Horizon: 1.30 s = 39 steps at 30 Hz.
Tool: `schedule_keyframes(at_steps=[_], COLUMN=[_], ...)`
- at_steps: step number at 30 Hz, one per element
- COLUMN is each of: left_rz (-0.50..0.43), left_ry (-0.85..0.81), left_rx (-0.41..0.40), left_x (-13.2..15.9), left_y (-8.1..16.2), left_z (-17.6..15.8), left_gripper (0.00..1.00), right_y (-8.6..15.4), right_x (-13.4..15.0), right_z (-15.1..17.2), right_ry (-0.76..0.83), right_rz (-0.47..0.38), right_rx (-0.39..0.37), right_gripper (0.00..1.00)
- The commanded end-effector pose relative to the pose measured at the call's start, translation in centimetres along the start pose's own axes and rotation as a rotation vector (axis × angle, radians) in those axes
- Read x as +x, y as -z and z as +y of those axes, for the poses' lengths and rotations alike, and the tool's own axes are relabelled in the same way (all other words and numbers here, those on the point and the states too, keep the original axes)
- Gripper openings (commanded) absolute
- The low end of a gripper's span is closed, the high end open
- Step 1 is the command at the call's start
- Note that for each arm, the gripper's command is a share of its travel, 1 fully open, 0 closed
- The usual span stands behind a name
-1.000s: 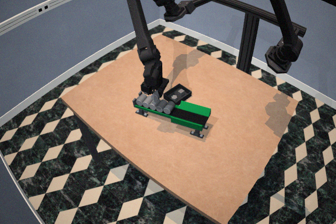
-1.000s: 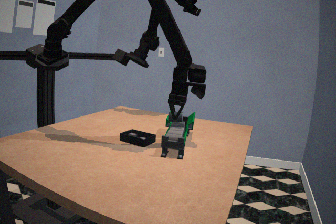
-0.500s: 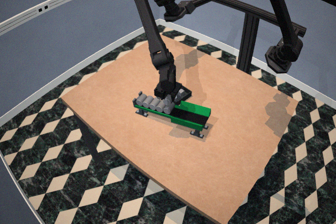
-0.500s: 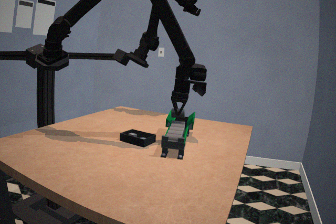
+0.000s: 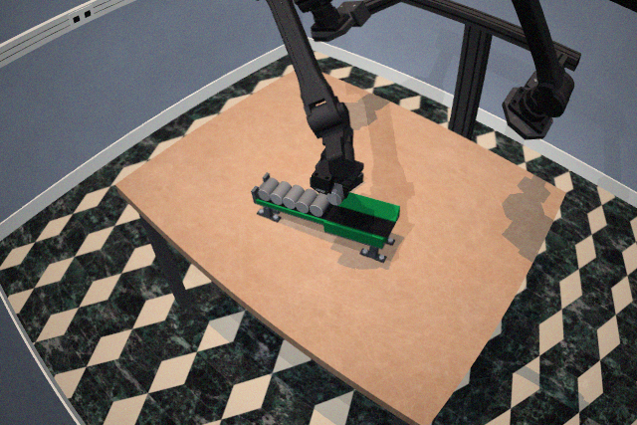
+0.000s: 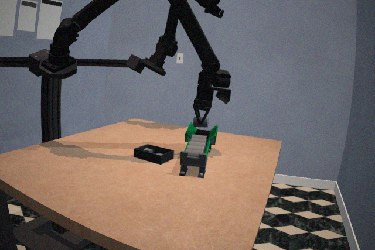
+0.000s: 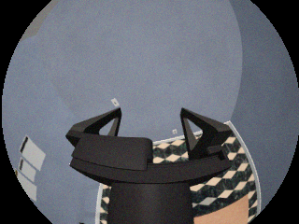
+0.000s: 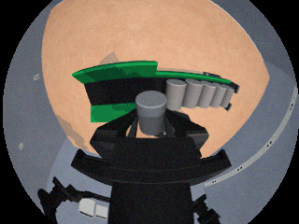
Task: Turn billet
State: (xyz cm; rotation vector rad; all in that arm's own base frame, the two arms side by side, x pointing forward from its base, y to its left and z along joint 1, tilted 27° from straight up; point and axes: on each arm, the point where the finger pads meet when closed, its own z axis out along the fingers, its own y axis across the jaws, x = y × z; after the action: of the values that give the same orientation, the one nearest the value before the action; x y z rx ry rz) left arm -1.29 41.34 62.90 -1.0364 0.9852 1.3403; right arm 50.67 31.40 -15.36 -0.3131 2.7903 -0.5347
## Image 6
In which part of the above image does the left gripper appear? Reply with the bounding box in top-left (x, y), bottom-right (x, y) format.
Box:
top-left (204, 8), bottom-right (224, 18)

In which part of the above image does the black rectangular bar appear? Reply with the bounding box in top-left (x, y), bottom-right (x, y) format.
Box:
top-left (180, 156), bottom-right (206, 166)

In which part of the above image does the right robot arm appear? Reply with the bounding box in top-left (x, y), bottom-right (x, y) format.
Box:
top-left (41, 0), bottom-right (231, 104)

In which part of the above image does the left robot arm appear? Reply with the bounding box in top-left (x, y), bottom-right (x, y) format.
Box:
top-left (145, 0), bottom-right (220, 70)

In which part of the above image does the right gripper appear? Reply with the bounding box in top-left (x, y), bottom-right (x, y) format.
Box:
top-left (193, 85), bottom-right (212, 125)

